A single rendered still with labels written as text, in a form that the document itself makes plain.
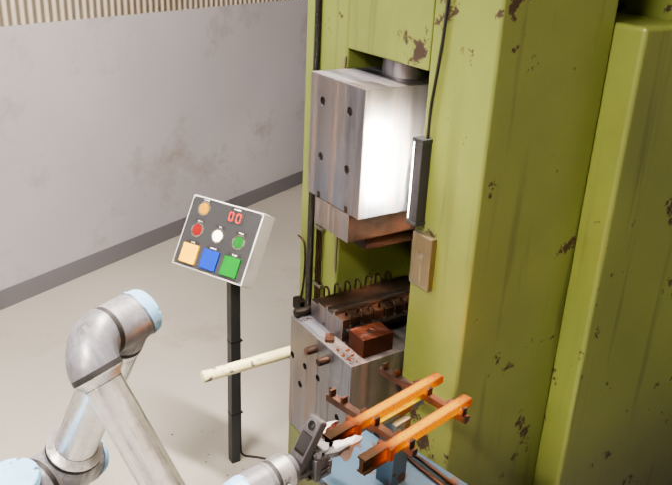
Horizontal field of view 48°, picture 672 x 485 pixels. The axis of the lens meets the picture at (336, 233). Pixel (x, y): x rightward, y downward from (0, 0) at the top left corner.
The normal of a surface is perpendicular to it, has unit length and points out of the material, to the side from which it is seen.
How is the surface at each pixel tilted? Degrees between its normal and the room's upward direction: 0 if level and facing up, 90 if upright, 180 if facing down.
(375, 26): 90
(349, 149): 90
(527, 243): 90
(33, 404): 0
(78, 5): 90
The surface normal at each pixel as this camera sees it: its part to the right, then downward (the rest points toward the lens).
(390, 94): 0.55, 0.34
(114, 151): 0.84, 0.25
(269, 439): 0.04, -0.92
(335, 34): -0.84, 0.17
